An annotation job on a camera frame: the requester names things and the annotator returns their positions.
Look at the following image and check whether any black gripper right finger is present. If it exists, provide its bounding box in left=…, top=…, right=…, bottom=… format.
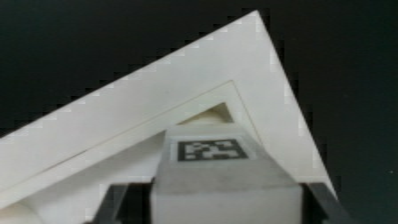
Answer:
left=301, top=183, right=360, bottom=224

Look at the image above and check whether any white square tabletop part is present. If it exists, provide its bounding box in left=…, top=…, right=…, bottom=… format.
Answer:
left=0, top=83, right=253, bottom=224

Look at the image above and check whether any white fence right segment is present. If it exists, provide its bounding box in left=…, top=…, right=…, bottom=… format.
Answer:
left=0, top=12, right=331, bottom=208

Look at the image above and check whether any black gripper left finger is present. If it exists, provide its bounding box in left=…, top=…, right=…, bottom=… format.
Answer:
left=88, top=183, right=153, bottom=224

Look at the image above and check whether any white table leg with tag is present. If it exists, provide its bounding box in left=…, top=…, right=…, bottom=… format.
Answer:
left=150, top=113, right=306, bottom=224

